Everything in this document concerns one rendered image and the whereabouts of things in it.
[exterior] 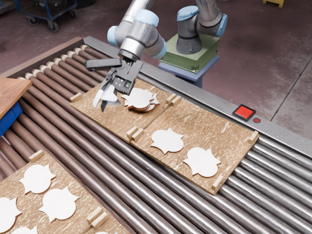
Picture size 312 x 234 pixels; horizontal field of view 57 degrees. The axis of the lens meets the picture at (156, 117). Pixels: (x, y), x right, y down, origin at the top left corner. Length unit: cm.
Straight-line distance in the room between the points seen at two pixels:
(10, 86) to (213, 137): 99
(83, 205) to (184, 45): 101
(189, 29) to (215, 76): 158
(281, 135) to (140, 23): 74
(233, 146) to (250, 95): 177
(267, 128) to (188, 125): 34
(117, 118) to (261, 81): 207
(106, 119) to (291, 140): 80
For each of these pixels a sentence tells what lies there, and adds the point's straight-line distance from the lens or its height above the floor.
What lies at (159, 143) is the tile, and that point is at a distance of 119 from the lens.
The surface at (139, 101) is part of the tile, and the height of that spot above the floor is 99.
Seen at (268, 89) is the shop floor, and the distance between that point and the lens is 305.
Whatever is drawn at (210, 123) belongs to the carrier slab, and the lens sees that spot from 129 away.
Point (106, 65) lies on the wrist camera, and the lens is 93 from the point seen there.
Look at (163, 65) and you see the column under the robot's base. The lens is 176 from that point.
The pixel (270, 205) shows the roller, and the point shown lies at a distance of 110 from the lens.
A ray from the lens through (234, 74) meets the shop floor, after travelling 320.
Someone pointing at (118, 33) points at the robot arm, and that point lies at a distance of 110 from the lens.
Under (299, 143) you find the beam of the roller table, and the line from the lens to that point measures 131.
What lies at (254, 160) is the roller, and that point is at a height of 91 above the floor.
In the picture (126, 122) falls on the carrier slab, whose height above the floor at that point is 94.
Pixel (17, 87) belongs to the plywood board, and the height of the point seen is 104.
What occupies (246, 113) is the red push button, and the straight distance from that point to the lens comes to 137.
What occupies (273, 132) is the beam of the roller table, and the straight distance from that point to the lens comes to 133.
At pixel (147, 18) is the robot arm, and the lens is 95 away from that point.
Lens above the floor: 185
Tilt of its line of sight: 44 degrees down
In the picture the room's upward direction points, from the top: 6 degrees counter-clockwise
